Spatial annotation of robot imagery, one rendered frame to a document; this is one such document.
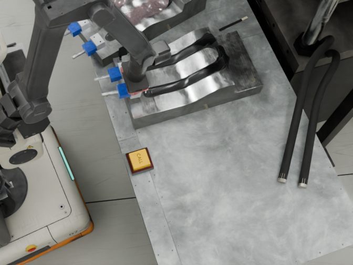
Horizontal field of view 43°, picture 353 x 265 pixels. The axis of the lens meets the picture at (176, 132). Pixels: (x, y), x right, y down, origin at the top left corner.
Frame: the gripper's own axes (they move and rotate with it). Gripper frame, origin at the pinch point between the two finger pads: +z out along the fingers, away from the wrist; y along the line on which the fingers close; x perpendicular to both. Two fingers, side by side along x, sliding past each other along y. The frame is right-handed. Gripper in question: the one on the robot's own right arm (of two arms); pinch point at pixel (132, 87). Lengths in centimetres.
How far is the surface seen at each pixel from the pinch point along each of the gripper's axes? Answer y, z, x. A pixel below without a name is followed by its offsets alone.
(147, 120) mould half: -9.1, 10.8, -4.6
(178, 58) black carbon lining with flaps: 10.2, 7.0, -22.1
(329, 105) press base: -8, 60, -114
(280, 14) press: 24, 12, -74
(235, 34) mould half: 16, 7, -48
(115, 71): 10.7, 8.6, 1.9
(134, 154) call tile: -19.9, 11.8, 3.4
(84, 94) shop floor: 46, 105, 2
